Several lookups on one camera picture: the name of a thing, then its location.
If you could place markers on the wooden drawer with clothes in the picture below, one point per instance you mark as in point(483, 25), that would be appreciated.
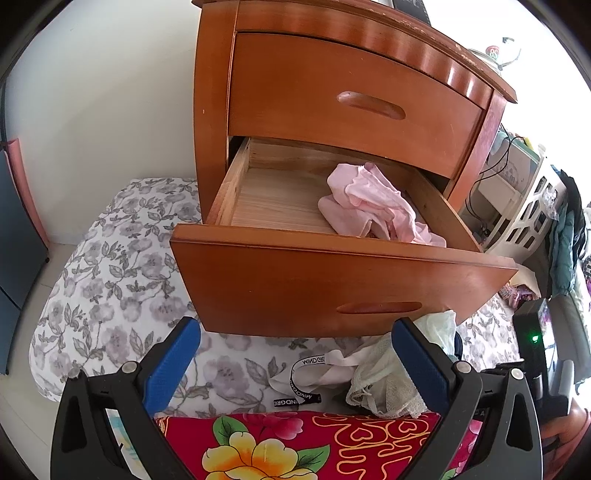
point(277, 281)

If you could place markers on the red floral blanket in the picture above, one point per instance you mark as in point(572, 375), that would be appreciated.
point(286, 447)

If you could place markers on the cream lace garment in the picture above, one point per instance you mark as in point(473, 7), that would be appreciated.
point(388, 383)

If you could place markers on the person's right hand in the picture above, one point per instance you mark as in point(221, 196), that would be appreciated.
point(568, 434)

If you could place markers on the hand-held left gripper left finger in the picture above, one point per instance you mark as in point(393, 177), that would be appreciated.
point(173, 364)

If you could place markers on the wooden nightstand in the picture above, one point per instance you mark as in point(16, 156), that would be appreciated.
point(212, 92)

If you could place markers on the smartphone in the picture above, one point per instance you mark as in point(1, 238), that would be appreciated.
point(413, 9)

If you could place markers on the grey floral mattress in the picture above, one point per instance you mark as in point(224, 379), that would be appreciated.
point(106, 286)

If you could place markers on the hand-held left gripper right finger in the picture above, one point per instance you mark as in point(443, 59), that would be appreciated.
point(420, 364)

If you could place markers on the white garment with black band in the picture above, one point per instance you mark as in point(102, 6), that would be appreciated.
point(323, 374)

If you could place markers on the plain wooden drawer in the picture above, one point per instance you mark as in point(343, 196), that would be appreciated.
point(300, 92)

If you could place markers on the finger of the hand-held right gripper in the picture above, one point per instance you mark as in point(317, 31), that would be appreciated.
point(496, 368)

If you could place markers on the glass mug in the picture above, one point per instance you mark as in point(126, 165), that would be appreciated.
point(494, 55)

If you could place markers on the pink garment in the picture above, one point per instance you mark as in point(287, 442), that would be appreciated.
point(369, 203)

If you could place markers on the white plastic basket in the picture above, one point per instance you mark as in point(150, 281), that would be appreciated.
point(526, 221)

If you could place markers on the teal hanging clothes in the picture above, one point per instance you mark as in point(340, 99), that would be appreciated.
point(568, 249)

